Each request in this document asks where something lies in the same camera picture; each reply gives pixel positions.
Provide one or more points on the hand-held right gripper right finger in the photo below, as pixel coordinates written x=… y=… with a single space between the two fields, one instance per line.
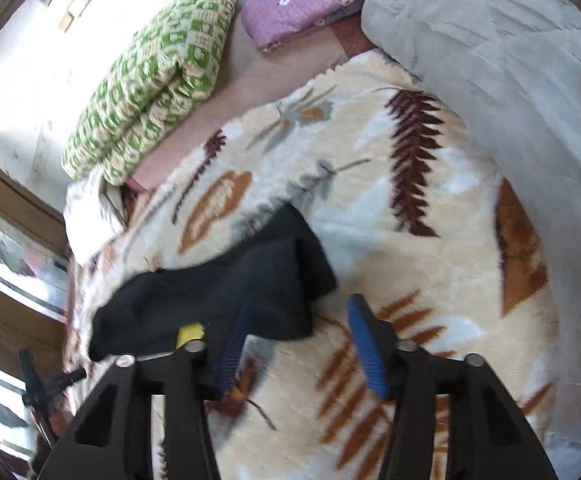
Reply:
x=368 y=345

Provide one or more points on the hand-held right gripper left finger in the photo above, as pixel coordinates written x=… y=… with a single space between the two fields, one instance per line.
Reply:
x=230 y=360

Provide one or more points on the black pants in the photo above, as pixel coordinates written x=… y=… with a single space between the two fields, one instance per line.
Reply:
x=250 y=270

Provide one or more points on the small yellow object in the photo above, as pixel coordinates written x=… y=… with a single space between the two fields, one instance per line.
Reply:
x=190 y=334

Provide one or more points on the leaf-printed fleece blanket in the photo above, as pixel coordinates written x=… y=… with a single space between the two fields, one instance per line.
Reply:
x=370 y=185

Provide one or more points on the black metal stand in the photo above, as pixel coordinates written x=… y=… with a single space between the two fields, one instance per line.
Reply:
x=35 y=390

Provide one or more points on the white pillow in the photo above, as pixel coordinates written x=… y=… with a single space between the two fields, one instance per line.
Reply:
x=88 y=210

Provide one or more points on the wooden door with glass panes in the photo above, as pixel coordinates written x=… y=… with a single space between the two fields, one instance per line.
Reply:
x=15 y=310

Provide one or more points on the pink bed sheet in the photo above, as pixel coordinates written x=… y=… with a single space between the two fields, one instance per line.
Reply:
x=270 y=70

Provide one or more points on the green patterned folded quilt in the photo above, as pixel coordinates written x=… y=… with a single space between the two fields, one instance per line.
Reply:
x=160 y=70

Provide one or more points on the grey quilt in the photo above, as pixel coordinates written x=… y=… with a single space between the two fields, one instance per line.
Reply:
x=495 y=60

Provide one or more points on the purple floral pillow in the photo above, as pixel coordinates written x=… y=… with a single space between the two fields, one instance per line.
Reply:
x=305 y=0

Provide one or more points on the beige wall switch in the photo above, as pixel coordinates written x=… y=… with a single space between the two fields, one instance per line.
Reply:
x=74 y=10

